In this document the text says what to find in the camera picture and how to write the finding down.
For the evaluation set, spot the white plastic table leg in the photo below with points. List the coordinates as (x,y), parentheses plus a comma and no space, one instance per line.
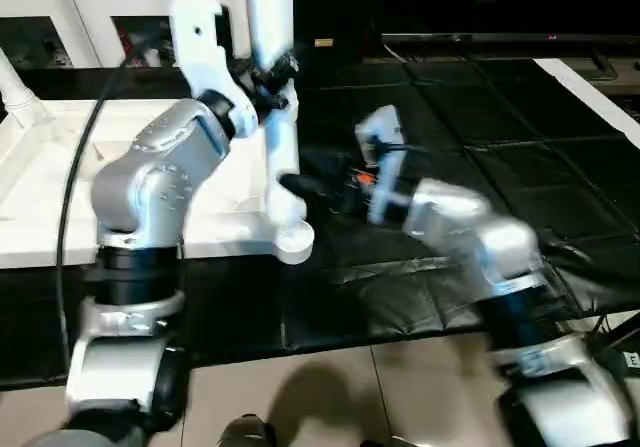
(18,92)
(270,7)

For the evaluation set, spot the white plastic table top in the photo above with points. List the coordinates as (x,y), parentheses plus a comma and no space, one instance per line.
(60,177)

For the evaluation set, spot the small tan block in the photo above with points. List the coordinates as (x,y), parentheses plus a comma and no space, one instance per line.
(324,42)

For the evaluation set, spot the black work mat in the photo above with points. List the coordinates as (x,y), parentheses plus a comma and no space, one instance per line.
(480,127)

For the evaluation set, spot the white glass-door cabinet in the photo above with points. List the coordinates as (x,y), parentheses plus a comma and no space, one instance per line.
(60,7)

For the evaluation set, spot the grey left robot foot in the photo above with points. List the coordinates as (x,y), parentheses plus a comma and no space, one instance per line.
(247,433)

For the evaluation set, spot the white edge strip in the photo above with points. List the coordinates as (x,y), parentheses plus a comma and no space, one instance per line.
(590,87)

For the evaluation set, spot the black metal rail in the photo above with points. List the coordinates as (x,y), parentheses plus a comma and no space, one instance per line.
(510,39)

